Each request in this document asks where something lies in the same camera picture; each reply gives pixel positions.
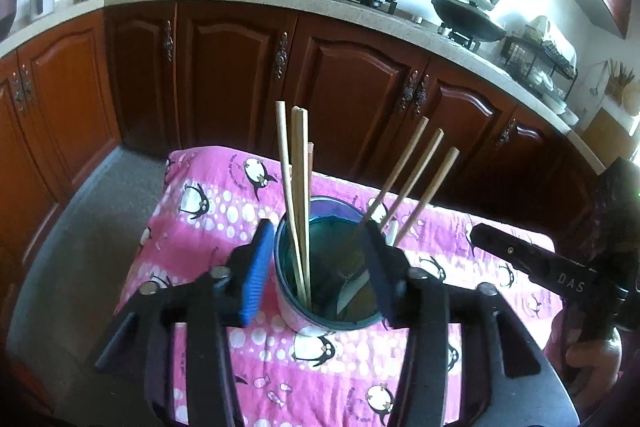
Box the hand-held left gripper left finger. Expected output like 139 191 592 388
94 218 277 427

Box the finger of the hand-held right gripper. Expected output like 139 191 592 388
470 223 552 281

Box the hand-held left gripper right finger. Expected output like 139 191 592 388
361 221 543 427

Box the blue utensil holder cup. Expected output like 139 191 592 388
272 198 397 337

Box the wooden chopstick with reddish tip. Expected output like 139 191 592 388
306 142 316 208

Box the person's right hand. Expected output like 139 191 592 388
565 338 624 396

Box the pink penguin print cloth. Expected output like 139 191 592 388
115 146 566 427

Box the wooden cutting board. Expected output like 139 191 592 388
582 107 638 158

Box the white dish bowl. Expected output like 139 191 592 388
542 89 581 128

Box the round woven trivet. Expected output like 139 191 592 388
622 79 640 115

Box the black dish rack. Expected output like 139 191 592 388
500 16 578 100

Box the dark wooden base cabinet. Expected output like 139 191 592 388
102 2 606 238

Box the black wok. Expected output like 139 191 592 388
425 0 507 44

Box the gas stove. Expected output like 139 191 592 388
330 0 483 52

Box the reddish wooden base cabinet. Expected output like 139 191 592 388
0 9 123 258

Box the woven wall chopstick basket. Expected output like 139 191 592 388
605 59 636 100

